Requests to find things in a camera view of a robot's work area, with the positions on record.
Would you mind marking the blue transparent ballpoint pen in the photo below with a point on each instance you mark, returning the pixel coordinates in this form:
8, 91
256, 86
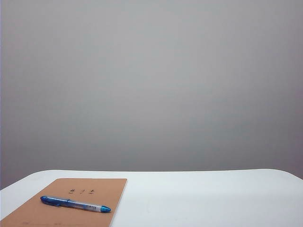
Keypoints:
75, 203

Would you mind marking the brown kraft cover notebook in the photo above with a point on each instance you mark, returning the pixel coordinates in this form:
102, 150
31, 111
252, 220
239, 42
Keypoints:
71, 216

